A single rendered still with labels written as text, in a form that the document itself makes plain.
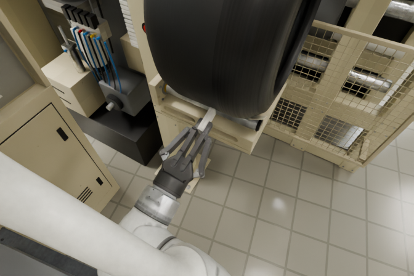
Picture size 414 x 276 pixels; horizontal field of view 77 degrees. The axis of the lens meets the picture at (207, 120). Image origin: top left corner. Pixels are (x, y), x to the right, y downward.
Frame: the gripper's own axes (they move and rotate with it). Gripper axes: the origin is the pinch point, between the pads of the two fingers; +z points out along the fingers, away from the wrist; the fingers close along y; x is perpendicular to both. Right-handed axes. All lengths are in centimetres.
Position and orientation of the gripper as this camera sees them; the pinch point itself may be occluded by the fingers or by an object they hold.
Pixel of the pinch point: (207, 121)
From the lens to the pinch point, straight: 66.8
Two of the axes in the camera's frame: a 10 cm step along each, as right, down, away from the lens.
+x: 1.1, 4.2, 9.0
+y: -8.7, -4.0, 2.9
